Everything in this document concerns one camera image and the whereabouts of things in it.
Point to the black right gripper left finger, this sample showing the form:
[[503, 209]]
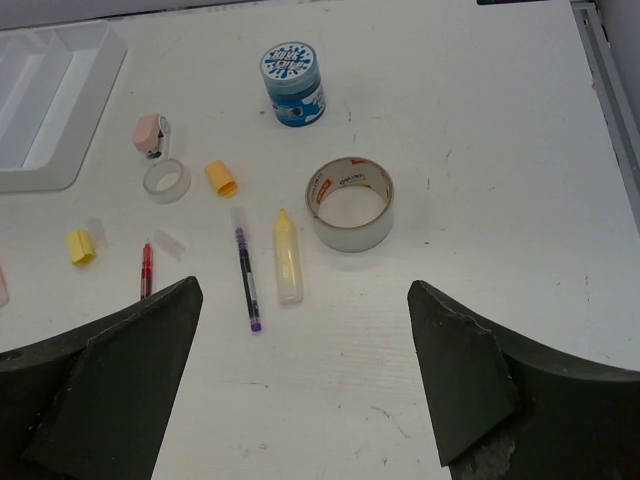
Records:
[[94, 402]]

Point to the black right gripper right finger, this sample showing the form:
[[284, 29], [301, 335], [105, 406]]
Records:
[[503, 406]]

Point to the red gel pen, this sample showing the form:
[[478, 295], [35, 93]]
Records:
[[146, 271]]

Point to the purple gel pen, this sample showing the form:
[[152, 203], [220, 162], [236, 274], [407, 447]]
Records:
[[239, 223]]

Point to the small clear tape roll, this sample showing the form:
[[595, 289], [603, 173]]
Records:
[[167, 181]]

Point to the large clear tape roll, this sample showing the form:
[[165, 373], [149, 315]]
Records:
[[350, 201]]

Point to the blue slime jar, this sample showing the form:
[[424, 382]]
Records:
[[292, 78]]

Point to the pink orange highlighter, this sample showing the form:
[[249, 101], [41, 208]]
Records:
[[4, 293]]

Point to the yellow eraser block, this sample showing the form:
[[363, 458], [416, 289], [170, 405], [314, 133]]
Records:
[[80, 247]]

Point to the clear cap beside eraser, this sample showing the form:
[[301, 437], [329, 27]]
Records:
[[97, 232]]

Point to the clear pen cap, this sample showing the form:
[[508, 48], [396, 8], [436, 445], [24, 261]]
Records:
[[169, 244]]

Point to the yellow highlighter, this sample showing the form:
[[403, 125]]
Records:
[[289, 280]]

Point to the yellow cap near tape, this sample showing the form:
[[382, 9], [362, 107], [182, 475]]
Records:
[[221, 179]]

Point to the white compartment tray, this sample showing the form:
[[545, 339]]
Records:
[[55, 83]]

